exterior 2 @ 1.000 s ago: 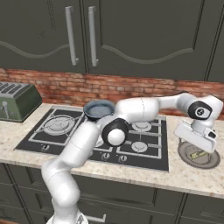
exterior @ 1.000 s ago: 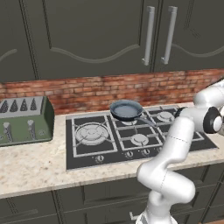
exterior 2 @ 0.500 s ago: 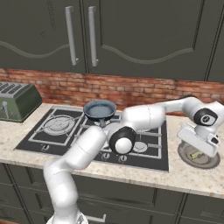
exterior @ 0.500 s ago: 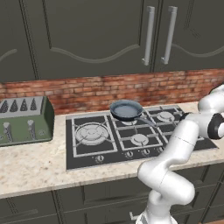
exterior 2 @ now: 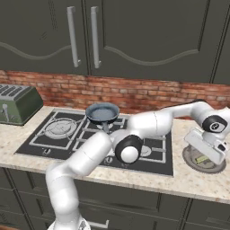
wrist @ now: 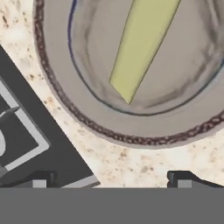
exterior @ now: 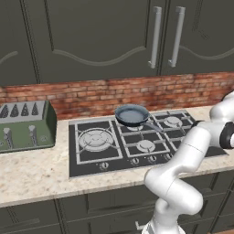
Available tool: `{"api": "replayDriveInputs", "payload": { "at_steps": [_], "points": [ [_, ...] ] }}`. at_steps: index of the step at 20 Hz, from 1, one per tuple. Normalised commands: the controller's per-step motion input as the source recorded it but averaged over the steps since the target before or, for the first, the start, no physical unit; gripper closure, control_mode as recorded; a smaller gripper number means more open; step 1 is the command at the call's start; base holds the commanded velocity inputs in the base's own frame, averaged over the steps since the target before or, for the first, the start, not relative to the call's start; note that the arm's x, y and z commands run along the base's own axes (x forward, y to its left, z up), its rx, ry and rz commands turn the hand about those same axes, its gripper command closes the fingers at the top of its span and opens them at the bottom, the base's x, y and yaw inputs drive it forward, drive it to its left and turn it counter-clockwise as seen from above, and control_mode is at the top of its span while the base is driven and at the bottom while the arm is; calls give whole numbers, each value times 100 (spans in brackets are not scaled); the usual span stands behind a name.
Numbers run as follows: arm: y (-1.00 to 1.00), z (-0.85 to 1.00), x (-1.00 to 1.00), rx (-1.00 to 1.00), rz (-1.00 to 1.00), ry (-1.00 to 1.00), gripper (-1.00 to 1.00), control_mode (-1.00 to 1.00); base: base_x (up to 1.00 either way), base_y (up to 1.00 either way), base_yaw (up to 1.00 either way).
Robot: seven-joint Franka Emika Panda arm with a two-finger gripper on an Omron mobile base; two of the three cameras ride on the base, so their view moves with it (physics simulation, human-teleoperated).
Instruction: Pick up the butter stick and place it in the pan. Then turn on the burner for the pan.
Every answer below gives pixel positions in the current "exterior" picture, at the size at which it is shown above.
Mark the green four-slot toaster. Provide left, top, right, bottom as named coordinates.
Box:
left=0, top=100, right=59, bottom=154

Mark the dark green drawer front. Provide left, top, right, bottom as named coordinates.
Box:
left=56, top=184, right=157, bottom=215
left=62, top=207, right=156, bottom=234

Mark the dark green base cupboard door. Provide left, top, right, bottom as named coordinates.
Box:
left=179, top=170, right=234, bottom=234
left=0, top=199, right=62, bottom=234

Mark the dark blue frying pan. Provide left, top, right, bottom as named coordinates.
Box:
left=114, top=103, right=165, bottom=133

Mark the silver drawer handle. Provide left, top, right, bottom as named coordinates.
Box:
left=134, top=221, right=148, bottom=231

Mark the black gas hob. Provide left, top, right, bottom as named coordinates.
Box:
left=68, top=110, right=229, bottom=179

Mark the silver cupboard door handle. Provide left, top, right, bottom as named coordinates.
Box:
left=167, top=5, right=186, bottom=69
left=147, top=5, right=163, bottom=69

